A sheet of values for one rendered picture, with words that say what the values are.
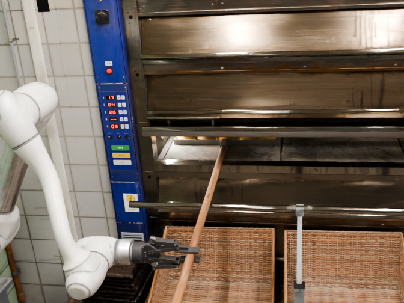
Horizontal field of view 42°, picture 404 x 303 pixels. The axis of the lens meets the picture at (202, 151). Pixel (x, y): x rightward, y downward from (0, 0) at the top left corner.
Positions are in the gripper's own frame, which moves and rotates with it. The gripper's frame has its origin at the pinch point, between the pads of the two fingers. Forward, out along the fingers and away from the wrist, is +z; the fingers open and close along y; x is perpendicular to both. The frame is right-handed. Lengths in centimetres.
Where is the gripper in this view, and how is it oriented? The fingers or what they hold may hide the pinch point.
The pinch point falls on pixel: (189, 254)
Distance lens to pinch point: 188.9
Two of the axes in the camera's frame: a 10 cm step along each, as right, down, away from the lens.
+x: -1.5, 4.1, -9.0
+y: 0.6, 9.1, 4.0
